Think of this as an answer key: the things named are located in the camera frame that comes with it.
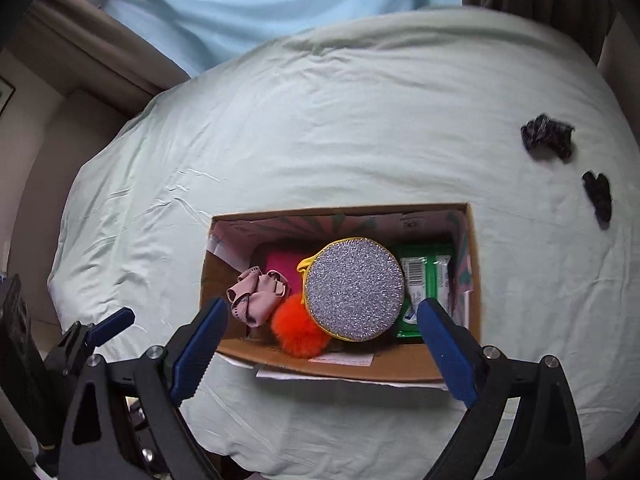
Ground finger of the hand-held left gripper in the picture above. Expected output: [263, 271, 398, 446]
[46, 322, 101, 378]
[86, 307, 136, 349]

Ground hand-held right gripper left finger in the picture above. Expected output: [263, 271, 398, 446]
[60, 297, 231, 480]

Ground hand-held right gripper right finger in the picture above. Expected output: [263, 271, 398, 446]
[416, 298, 587, 480]

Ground pink scrunchie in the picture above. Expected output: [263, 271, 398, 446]
[226, 268, 291, 329]

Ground green tissue packet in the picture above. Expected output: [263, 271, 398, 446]
[389, 242, 459, 339]

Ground patterned cardboard box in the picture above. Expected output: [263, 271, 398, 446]
[200, 202, 482, 391]

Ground orange fluffy pompom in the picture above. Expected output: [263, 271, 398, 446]
[270, 293, 332, 359]

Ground round glitter pouch yellow rim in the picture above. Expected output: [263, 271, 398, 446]
[296, 236, 406, 344]

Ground pink fabric pouch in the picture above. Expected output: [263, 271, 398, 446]
[264, 247, 322, 297]

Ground beige padded headboard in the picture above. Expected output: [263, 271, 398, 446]
[0, 87, 151, 341]

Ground black scrunchie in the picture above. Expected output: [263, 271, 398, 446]
[581, 170, 614, 227]

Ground dark patterned scrunchie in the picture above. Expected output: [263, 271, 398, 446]
[519, 114, 575, 163]

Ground light blue hanging cloth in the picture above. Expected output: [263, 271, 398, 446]
[97, 0, 464, 79]

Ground framed wall poster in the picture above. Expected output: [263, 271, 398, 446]
[0, 74, 16, 117]

